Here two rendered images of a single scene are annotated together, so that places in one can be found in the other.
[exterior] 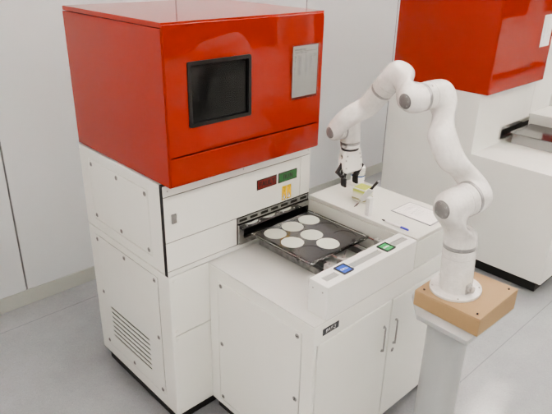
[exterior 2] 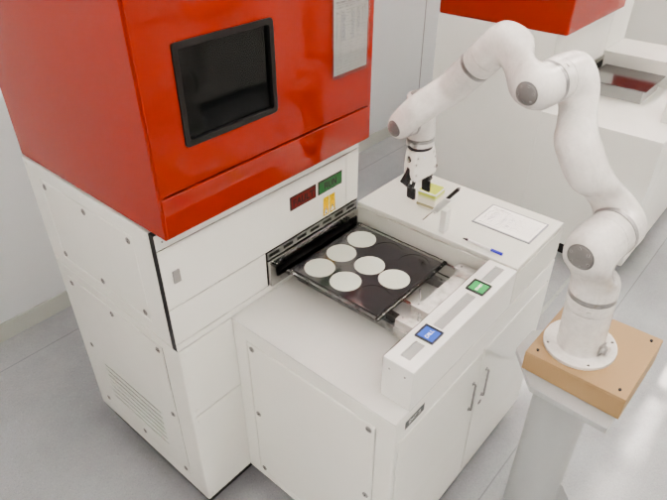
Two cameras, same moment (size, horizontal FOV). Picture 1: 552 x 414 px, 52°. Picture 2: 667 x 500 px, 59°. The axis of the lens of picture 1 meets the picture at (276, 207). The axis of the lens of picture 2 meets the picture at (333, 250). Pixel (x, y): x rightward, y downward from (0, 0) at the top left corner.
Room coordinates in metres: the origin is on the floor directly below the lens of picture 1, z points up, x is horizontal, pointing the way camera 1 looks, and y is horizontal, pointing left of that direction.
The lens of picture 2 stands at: (0.73, 0.10, 2.04)
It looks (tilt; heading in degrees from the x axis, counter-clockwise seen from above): 35 degrees down; 355
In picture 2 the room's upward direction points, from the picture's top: straight up
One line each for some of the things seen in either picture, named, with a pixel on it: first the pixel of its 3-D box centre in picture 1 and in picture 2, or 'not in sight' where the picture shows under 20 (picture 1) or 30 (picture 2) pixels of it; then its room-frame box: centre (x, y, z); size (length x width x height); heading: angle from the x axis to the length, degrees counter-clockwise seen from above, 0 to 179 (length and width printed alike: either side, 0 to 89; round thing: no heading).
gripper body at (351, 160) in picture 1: (349, 158); (419, 159); (2.32, -0.31, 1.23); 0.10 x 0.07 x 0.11; 125
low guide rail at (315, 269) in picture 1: (300, 261); (357, 307); (2.11, -0.11, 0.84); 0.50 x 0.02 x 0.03; 44
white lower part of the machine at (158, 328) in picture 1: (201, 292); (222, 330); (2.52, 0.38, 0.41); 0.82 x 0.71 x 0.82; 134
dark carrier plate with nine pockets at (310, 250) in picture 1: (310, 235); (366, 266); (2.24, -0.15, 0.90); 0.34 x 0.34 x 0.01; 44
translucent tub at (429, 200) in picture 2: (362, 193); (431, 196); (2.49, -0.41, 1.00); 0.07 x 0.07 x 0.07; 48
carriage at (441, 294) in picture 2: not in sight; (438, 306); (2.06, -0.35, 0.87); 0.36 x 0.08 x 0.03; 134
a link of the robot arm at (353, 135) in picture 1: (349, 126); (420, 114); (2.31, -0.30, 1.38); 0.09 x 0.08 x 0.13; 125
